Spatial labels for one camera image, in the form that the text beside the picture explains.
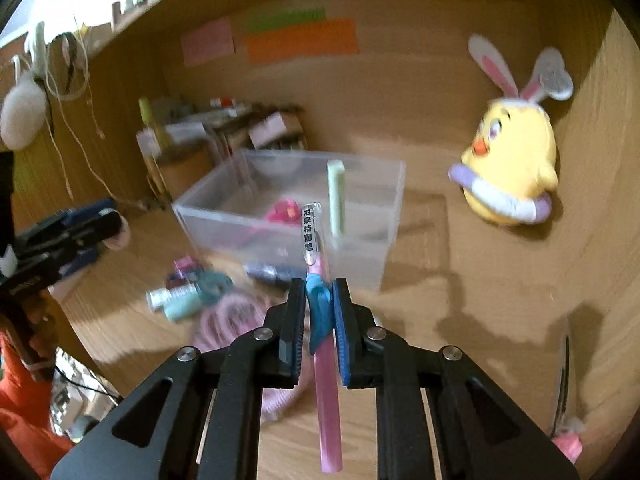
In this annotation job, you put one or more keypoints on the small pink clip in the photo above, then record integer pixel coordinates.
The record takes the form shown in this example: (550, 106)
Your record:
(183, 265)

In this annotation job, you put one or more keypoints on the person's left forearm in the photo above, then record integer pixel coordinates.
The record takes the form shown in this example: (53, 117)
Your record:
(20, 410)

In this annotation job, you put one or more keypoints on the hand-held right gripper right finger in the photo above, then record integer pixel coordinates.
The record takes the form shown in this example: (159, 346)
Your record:
(344, 345)

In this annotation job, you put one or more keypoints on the clear plastic box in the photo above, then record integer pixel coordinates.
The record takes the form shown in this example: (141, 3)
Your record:
(225, 230)

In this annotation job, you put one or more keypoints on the white plush toy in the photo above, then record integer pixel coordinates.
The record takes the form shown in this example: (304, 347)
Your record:
(20, 115)

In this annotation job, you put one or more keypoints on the pink fluffy item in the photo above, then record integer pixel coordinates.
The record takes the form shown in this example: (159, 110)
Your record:
(567, 445)

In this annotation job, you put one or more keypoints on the white paper box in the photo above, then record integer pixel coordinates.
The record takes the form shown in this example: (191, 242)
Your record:
(170, 137)

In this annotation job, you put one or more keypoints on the rose gold tube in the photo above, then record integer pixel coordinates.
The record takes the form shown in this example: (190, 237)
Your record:
(327, 410)

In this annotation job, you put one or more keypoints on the pink sticky note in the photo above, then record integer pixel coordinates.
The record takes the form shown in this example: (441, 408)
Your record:
(207, 41)

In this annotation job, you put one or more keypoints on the purple bottle with black cap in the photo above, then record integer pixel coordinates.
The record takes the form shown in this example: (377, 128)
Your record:
(267, 274)

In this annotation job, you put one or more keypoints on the pale green stick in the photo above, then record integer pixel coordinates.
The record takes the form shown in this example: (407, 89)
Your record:
(336, 200)

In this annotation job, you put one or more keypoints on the white tube with red label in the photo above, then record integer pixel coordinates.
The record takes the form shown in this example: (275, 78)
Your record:
(223, 102)

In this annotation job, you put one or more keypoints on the orange sticky note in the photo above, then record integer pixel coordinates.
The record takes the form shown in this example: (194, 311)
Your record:
(302, 42)

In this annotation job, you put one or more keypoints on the pink box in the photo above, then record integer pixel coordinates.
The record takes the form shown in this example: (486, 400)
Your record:
(274, 129)

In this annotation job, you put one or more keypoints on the pink scissors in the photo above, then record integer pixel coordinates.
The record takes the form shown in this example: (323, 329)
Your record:
(281, 210)

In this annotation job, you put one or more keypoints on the green sticky note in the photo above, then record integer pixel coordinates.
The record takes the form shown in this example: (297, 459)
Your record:
(285, 19)

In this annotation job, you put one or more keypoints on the yellow chick plush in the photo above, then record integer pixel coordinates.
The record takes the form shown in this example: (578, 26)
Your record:
(515, 155)

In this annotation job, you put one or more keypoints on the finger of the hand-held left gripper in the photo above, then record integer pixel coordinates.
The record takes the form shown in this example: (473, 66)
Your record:
(75, 252)
(80, 215)

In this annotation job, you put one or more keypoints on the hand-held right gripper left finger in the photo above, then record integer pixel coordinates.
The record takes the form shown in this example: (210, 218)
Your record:
(294, 340)

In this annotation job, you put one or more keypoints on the white round bottle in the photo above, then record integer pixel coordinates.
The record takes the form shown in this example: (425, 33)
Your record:
(122, 235)

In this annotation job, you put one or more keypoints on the small white bottle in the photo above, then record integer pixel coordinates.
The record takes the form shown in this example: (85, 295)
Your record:
(158, 298)

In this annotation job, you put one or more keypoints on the green bottle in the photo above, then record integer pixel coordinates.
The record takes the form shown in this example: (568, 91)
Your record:
(148, 117)

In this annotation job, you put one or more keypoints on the hanging hoop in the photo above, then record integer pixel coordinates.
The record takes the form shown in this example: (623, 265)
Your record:
(67, 62)

